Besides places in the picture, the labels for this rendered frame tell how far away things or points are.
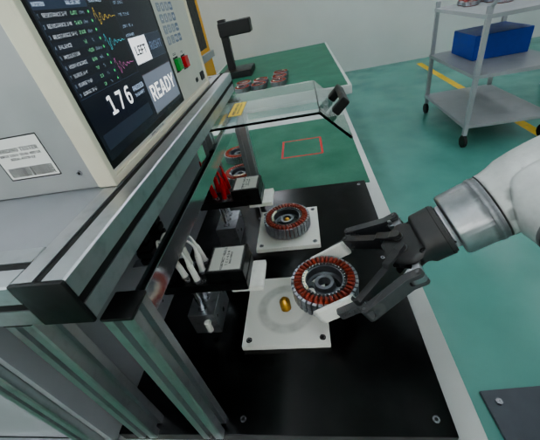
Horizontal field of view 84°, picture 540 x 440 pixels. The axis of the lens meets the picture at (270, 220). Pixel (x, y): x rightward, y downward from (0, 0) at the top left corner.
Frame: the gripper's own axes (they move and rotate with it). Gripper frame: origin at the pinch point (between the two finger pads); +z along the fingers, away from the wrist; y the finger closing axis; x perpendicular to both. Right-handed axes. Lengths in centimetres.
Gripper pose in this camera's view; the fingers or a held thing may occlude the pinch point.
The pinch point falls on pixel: (325, 283)
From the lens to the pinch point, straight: 53.0
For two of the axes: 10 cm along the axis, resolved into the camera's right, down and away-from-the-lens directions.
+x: -6.5, -6.3, -4.3
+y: 0.7, -6.1, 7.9
